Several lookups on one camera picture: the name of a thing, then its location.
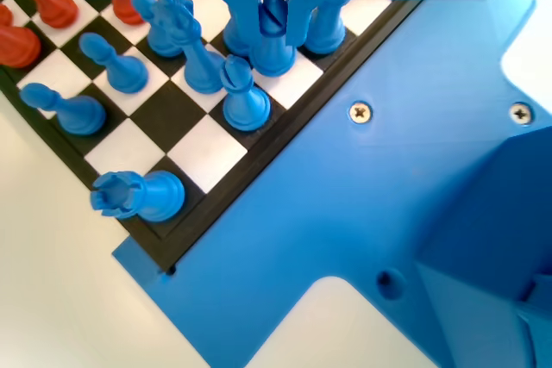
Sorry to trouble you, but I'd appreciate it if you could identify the blue chess rook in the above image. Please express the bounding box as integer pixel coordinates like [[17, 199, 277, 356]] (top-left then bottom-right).
[[89, 169, 186, 223], [304, 0, 348, 55]]

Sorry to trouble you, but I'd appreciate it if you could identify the blue chess queen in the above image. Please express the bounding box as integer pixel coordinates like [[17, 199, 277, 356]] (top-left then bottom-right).
[[153, 0, 228, 96]]

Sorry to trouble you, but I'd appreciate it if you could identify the red chess queen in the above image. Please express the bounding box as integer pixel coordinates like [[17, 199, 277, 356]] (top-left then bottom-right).
[[0, 25, 43, 70]]

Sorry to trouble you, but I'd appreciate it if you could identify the black and white chessboard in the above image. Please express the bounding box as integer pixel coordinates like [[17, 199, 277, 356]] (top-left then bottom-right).
[[0, 0, 426, 272]]

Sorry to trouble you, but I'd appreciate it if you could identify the silver base plate screw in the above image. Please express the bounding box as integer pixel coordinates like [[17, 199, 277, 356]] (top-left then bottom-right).
[[507, 102, 536, 127], [348, 101, 375, 126]]

